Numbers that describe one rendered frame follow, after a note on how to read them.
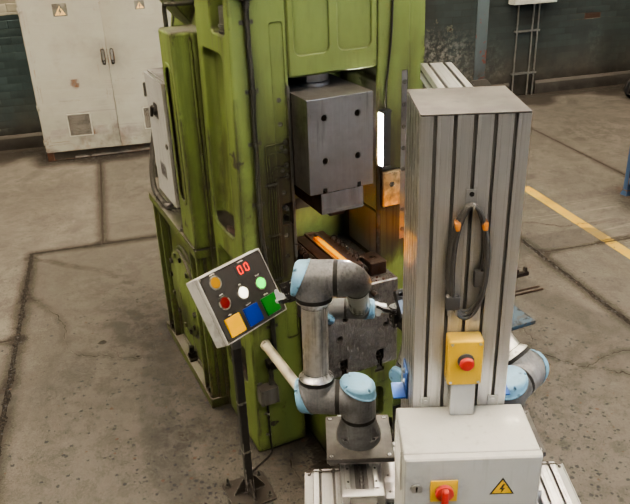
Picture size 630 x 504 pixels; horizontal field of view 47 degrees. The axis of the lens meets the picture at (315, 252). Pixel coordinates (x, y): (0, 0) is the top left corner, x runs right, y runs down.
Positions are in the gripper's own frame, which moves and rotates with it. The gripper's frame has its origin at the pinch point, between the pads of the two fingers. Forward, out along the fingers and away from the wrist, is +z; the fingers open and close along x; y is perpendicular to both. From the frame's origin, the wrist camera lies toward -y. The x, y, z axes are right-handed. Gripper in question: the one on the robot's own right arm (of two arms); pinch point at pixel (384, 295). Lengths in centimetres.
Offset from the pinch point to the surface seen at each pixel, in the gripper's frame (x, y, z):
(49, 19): -51, -50, 581
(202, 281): -71, -19, 14
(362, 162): 7, -47, 31
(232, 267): -57, -18, 20
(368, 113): 10, -68, 31
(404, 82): 36, -74, 45
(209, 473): -71, 100, 43
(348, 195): 0.4, -33.6, 30.6
